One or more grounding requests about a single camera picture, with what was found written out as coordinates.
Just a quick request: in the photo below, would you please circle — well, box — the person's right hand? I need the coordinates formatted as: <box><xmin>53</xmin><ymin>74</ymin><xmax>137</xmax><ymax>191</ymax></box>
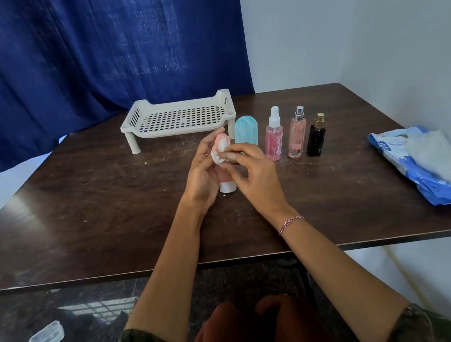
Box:
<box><xmin>218</xmin><ymin>136</ymin><xmax>298</xmax><ymax>231</ymax></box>

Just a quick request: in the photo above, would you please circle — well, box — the light blue tube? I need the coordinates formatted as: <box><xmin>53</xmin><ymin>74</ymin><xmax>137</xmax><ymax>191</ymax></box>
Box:
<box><xmin>231</xmin><ymin>114</ymin><xmax>261</xmax><ymax>150</ymax></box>

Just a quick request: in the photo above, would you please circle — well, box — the clear plastic lid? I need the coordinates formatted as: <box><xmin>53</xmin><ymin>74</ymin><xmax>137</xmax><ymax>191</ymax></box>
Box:
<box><xmin>25</xmin><ymin>319</ymin><xmax>67</xmax><ymax>342</ymax></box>

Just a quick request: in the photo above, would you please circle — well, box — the person's left forearm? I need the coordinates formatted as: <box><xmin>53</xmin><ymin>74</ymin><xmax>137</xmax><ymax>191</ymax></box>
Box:
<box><xmin>105</xmin><ymin>195</ymin><xmax>237</xmax><ymax>342</ymax></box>

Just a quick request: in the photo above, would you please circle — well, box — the white wet wipe sheet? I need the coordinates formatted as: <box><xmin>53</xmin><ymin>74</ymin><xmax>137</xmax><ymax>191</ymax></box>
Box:
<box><xmin>403</xmin><ymin>127</ymin><xmax>451</xmax><ymax>195</ymax></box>

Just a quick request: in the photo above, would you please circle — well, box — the white perforated plastic rack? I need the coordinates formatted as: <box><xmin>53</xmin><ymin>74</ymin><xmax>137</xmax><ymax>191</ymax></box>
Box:
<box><xmin>116</xmin><ymin>85</ymin><xmax>240</xmax><ymax>157</ymax></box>

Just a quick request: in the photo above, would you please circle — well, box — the green right sleeve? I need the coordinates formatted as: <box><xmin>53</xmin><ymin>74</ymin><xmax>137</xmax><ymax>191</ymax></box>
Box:
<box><xmin>376</xmin><ymin>297</ymin><xmax>451</xmax><ymax>342</ymax></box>

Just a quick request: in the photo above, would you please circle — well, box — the dark blue curtain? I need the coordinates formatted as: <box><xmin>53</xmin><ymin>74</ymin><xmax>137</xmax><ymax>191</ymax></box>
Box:
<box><xmin>0</xmin><ymin>0</ymin><xmax>263</xmax><ymax>173</ymax></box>

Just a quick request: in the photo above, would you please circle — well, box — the pink spray bottle white nozzle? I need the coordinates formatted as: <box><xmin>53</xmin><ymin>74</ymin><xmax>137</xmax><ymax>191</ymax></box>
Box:
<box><xmin>258</xmin><ymin>105</ymin><xmax>289</xmax><ymax>163</ymax></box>

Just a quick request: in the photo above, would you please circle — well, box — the blue wipes packet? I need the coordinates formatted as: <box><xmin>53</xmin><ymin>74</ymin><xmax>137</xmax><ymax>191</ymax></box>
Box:
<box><xmin>367</xmin><ymin>119</ymin><xmax>451</xmax><ymax>222</ymax></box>

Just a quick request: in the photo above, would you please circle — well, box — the pink perfume bottle silver cap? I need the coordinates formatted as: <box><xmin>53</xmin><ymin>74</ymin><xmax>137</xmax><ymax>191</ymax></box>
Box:
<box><xmin>281</xmin><ymin>105</ymin><xmax>313</xmax><ymax>161</ymax></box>

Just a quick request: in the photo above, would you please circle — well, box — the person's right forearm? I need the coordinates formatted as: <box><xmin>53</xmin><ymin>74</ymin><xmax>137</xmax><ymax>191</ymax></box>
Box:
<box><xmin>258</xmin><ymin>188</ymin><xmax>418</xmax><ymax>342</ymax></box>

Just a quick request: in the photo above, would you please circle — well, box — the black perfume bottle gold cap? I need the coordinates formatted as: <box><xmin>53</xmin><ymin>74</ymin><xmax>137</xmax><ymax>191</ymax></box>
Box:
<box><xmin>301</xmin><ymin>112</ymin><xmax>331</xmax><ymax>159</ymax></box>

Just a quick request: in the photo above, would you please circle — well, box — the person's left hand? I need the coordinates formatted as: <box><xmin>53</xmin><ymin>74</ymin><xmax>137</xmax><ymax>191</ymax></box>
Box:
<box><xmin>174</xmin><ymin>127</ymin><xmax>239</xmax><ymax>217</ymax></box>

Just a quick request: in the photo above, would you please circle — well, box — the pink tube with white cap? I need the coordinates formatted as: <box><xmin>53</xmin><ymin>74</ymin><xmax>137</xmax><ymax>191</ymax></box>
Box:
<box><xmin>210</xmin><ymin>131</ymin><xmax>240</xmax><ymax>196</ymax></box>

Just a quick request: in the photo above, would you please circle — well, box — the small white wipe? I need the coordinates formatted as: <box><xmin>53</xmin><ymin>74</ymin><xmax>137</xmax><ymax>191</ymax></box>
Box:
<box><xmin>209</xmin><ymin>141</ymin><xmax>230</xmax><ymax>166</ymax></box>

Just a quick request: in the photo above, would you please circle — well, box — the pink beaded bracelet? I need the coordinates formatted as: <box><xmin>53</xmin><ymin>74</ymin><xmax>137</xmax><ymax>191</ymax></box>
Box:
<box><xmin>276</xmin><ymin>214</ymin><xmax>307</xmax><ymax>236</ymax></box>

